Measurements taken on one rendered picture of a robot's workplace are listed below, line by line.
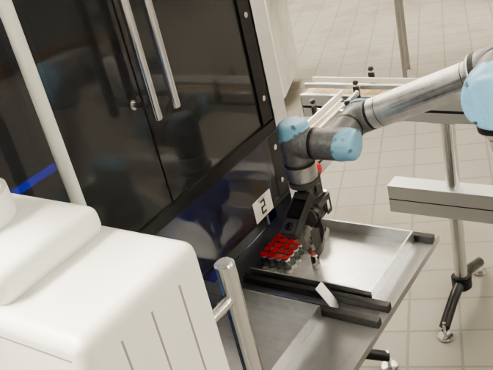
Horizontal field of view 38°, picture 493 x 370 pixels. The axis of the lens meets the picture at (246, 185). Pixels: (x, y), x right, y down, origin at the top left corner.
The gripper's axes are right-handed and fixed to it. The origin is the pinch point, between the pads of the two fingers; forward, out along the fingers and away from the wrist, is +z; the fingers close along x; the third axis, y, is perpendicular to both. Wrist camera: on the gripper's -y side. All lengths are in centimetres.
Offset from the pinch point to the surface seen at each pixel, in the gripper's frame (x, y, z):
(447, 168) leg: 1, 97, 29
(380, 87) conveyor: 23, 96, -3
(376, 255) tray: -12.7, 9.1, 5.1
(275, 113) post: 15.6, 18.6, -29.0
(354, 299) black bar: -16.1, -10.5, 3.3
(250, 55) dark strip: 16, 14, -47
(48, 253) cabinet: -28, -87, -64
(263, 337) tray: -0.7, -27.3, 5.0
